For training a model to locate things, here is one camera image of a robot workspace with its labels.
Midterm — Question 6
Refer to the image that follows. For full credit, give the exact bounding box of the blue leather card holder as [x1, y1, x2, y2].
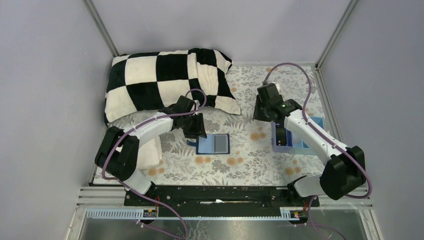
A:
[186, 134, 231, 155]

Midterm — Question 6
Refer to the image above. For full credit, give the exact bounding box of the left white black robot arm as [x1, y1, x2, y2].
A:
[94, 95, 206, 195]

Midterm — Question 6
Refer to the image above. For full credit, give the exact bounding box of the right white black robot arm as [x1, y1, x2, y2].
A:
[253, 83, 373, 200]

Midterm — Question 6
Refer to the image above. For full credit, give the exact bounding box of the black card in tray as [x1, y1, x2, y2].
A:
[275, 125, 287, 146]

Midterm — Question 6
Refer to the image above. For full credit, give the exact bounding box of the blue plastic compartment tray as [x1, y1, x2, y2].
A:
[271, 111, 328, 156]

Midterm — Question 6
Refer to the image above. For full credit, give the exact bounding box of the floral patterned bed sheet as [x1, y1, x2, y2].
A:
[141, 66, 327, 186]

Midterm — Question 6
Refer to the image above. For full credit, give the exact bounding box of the folded white towel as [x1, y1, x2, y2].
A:
[122, 122, 162, 171]

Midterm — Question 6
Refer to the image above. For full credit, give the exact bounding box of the black white checkered pillow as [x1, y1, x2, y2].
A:
[103, 48, 241, 125]

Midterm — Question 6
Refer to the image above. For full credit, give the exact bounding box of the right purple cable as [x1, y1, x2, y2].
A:
[263, 62, 374, 240]

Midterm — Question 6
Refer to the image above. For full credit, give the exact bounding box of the purple cable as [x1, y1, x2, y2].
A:
[101, 88, 208, 240]
[263, 62, 374, 240]

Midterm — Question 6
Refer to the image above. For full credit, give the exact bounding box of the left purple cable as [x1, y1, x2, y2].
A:
[101, 88, 208, 240]

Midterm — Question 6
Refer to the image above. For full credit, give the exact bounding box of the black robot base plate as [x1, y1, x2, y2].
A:
[124, 185, 310, 218]

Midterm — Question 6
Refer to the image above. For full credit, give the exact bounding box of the slotted grey cable duct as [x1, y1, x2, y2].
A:
[86, 206, 304, 221]

